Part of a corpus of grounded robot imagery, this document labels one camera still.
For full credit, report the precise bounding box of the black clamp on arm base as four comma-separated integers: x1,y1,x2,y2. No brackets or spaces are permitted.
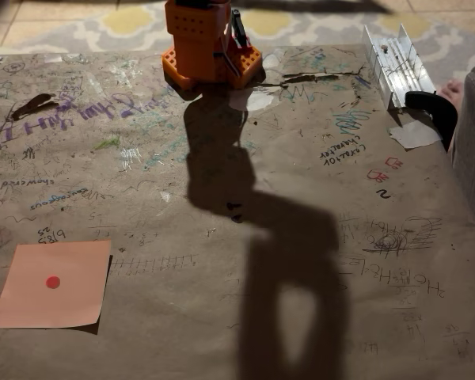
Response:
230,8,249,49

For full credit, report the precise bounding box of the white paper scrap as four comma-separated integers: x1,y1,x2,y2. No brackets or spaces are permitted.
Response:
227,85,282,112

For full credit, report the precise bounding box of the brown scribbled paper table cover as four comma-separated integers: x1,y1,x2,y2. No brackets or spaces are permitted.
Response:
0,44,475,380

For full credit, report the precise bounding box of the grey yellow patterned rug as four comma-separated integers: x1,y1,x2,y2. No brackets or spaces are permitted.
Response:
7,0,475,86

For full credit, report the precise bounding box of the white tape piece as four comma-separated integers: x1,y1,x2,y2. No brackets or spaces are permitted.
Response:
386,120,443,150

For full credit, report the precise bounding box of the pink paper sheet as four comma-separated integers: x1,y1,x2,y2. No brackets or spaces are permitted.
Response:
0,239,112,330

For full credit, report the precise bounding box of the person's bare foot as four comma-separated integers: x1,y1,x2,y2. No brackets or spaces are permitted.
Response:
437,77,466,105

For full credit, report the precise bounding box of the black curved clamp handle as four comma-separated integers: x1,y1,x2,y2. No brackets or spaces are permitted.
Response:
404,90,459,154

